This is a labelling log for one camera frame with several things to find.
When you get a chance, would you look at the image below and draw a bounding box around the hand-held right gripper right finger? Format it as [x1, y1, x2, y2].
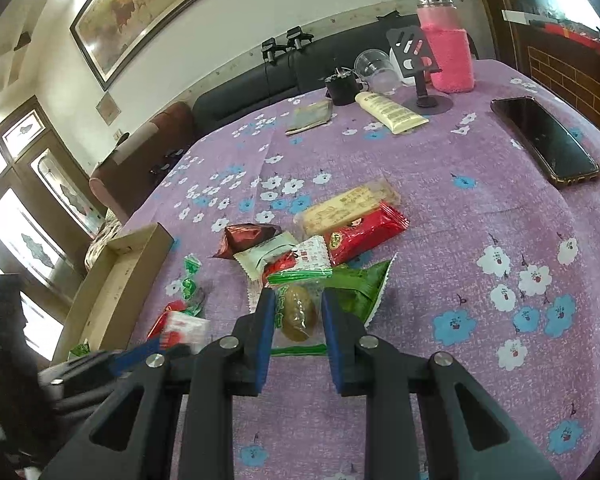
[320, 290, 563, 480]

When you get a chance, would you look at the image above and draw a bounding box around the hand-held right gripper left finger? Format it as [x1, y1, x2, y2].
[40, 287, 277, 480]

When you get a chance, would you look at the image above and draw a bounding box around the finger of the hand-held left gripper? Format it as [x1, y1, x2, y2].
[37, 337, 163, 392]
[50, 385, 123, 417]

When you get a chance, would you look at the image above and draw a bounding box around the clear green-trimmed snack packet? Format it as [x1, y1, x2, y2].
[266, 267, 333, 357]

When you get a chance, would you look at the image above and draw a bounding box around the red and white snack packet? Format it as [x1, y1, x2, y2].
[147, 300, 212, 356]

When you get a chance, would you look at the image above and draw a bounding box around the plain green snack packet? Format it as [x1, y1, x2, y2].
[324, 257, 398, 328]

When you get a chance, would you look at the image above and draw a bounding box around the cardboard box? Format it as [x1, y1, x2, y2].
[52, 222, 176, 365]

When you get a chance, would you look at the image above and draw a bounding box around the pale green snack packet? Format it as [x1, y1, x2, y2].
[233, 232, 301, 282]

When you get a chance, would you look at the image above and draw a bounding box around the white red-label snack packet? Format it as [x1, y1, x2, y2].
[267, 235, 333, 281]

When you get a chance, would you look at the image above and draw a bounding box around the small green candy wrapper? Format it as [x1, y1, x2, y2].
[180, 255, 206, 317]

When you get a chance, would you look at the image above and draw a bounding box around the dark red snack packet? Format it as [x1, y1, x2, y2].
[210, 222, 283, 260]

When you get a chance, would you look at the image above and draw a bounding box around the bright red snack packet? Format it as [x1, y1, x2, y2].
[325, 204, 411, 267]

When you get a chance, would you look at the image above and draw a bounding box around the long beige snack packet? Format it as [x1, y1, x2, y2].
[294, 176, 400, 238]

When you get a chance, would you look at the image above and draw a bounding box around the patterned cloth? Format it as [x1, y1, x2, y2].
[85, 210, 125, 271]

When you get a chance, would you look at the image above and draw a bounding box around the wooden glass-panel door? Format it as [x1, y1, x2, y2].
[0, 95, 111, 361]

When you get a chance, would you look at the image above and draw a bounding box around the purple floral tablecloth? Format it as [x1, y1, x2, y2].
[87, 57, 600, 480]

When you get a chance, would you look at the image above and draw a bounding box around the brown armchair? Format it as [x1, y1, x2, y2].
[89, 101, 197, 226]

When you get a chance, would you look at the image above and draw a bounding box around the flat grey-green packet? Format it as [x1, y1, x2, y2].
[285, 100, 335, 136]

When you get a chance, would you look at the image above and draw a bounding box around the cream tube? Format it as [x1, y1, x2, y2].
[355, 91, 429, 135]

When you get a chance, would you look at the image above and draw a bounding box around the small black pot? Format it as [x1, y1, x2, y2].
[325, 67, 367, 107]

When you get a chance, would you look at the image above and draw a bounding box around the black sofa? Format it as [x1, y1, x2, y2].
[192, 12, 481, 136]

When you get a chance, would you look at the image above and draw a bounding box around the white container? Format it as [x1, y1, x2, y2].
[389, 47, 433, 86]

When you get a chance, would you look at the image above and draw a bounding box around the clear plastic cup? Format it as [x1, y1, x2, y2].
[354, 49, 398, 92]

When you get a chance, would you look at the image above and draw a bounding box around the black clamp device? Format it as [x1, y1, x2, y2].
[286, 26, 315, 51]
[261, 39, 286, 66]

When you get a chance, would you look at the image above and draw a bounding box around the black smartphone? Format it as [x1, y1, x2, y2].
[490, 96, 600, 190]

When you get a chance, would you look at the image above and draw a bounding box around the black phone stand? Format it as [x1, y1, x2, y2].
[386, 26, 454, 116]

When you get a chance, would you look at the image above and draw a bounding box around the bottle with pink sleeve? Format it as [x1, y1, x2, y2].
[414, 0, 476, 95]

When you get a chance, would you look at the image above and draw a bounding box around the brown wooden cabinet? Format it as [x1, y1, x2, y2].
[467, 0, 600, 141]

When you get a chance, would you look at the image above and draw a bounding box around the wall plate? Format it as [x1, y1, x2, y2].
[96, 92, 120, 126]

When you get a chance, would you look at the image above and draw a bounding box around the framed wall painting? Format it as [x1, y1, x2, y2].
[70, 0, 281, 92]

